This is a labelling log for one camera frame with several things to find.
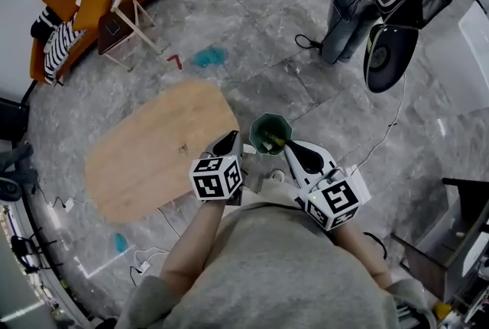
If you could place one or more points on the small teal cloth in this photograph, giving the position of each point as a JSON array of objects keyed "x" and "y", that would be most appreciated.
[{"x": 120, "y": 242}]

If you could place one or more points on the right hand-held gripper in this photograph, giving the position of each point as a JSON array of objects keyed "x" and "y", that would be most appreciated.
[{"x": 336, "y": 203}]

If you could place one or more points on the person's beige trousers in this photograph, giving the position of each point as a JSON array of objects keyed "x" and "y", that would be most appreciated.
[{"x": 275, "y": 192}]

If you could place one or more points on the yellow snack wrapper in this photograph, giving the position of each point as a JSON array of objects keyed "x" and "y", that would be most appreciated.
[{"x": 274, "y": 137}]

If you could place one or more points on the red tape corner mark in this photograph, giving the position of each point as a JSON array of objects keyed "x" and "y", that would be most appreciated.
[{"x": 176, "y": 61}]

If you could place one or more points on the white power strip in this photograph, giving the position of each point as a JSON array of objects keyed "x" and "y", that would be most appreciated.
[
  {"x": 68, "y": 205},
  {"x": 144, "y": 266}
]

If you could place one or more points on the black white striped pillow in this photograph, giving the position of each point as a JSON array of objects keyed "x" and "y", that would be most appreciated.
[{"x": 44, "y": 24}]

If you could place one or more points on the large teal cloth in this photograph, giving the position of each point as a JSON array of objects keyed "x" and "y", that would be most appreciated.
[{"x": 210, "y": 56}]

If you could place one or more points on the white tape corner mark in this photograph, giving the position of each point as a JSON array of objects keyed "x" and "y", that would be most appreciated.
[{"x": 103, "y": 266}]

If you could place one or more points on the small yellow object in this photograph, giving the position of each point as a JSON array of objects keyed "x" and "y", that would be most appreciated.
[{"x": 443, "y": 311}]

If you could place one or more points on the dark chair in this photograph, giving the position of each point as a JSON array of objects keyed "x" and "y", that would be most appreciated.
[{"x": 23, "y": 249}]

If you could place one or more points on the grey oval backpack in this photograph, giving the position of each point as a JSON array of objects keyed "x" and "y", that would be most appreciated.
[{"x": 389, "y": 60}]

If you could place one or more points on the black white striped blanket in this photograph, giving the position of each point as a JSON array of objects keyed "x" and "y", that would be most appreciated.
[{"x": 61, "y": 52}]

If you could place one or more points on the person's grey shirt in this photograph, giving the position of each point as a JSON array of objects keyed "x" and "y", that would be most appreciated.
[{"x": 275, "y": 274}]

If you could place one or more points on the paper cup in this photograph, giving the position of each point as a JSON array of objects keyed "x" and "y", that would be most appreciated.
[{"x": 266, "y": 147}]

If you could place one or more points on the right hand-held gripper camera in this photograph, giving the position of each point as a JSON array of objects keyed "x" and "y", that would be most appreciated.
[{"x": 330, "y": 177}]

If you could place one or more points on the person's right forearm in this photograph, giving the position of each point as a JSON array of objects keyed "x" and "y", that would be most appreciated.
[{"x": 366, "y": 255}]

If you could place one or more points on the person's left forearm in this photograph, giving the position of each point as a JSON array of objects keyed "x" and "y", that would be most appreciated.
[{"x": 191, "y": 251}]

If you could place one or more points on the oval wooden table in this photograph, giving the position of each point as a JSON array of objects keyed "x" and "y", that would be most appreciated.
[{"x": 145, "y": 148}]

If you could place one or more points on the small brown scrap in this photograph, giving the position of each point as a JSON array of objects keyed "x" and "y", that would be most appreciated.
[{"x": 182, "y": 148}]

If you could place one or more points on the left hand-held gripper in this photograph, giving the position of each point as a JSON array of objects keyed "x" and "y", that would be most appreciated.
[{"x": 214, "y": 180}]

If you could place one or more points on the black phone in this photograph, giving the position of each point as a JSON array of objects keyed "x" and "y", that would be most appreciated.
[{"x": 112, "y": 29}]

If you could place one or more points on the green waste bin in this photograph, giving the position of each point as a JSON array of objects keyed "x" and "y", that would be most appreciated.
[{"x": 275, "y": 121}]

